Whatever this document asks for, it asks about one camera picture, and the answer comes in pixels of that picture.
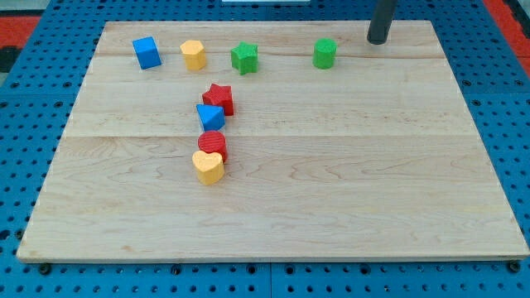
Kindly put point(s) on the red cylinder block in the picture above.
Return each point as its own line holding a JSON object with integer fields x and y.
{"x": 213, "y": 141}

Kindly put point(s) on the yellow heart block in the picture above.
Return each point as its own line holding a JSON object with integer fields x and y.
{"x": 209, "y": 167}

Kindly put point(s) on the blue triangle block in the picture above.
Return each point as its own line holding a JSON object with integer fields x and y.
{"x": 211, "y": 117}

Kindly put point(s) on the red star block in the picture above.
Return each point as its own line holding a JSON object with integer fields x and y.
{"x": 220, "y": 95}

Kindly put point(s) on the wooden board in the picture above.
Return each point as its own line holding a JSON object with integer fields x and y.
{"x": 376, "y": 159}

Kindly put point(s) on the green star block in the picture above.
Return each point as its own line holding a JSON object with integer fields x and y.
{"x": 244, "y": 58}

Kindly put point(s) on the green cylinder block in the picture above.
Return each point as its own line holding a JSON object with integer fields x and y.
{"x": 324, "y": 53}

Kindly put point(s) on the yellow hexagon block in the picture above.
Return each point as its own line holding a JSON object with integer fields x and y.
{"x": 194, "y": 55}

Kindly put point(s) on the blue cube block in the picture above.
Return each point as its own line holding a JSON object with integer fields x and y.
{"x": 146, "y": 52}

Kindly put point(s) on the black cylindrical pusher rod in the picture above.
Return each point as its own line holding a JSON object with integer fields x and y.
{"x": 381, "y": 21}

